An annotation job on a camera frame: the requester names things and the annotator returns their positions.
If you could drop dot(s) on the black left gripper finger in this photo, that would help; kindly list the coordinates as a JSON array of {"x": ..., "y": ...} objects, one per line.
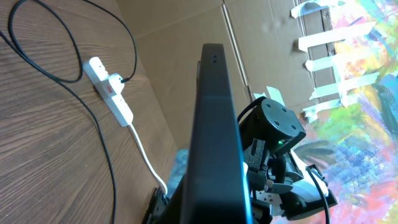
[{"x": 166, "y": 210}]

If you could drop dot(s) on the white power strip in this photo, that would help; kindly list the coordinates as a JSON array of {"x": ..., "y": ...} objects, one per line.
[{"x": 97, "y": 72}]

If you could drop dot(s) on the Samsung Galaxy smartphone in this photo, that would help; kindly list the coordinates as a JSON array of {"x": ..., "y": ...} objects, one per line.
[{"x": 215, "y": 188}]

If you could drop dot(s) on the white charger plug adapter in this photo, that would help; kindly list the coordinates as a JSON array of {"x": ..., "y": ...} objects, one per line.
[{"x": 113, "y": 85}]

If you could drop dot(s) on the colourful painted backdrop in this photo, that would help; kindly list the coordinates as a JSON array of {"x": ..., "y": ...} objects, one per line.
[{"x": 347, "y": 103}]

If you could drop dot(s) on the cardboard backdrop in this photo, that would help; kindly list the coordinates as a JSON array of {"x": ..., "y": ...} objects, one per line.
[{"x": 260, "y": 43}]

